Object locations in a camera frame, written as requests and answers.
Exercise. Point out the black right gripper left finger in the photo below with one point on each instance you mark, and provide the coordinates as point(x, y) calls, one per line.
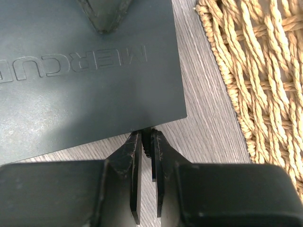
point(87, 193)

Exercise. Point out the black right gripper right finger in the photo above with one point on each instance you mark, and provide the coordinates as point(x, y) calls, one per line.
point(221, 195)

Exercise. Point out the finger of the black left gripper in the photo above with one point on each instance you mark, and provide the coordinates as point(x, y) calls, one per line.
point(105, 15)

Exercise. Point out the dark grey network switch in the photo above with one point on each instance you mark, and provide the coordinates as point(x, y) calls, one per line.
point(62, 84)

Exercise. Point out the wicker basket with liner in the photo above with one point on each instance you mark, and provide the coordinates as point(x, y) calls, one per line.
point(258, 46)

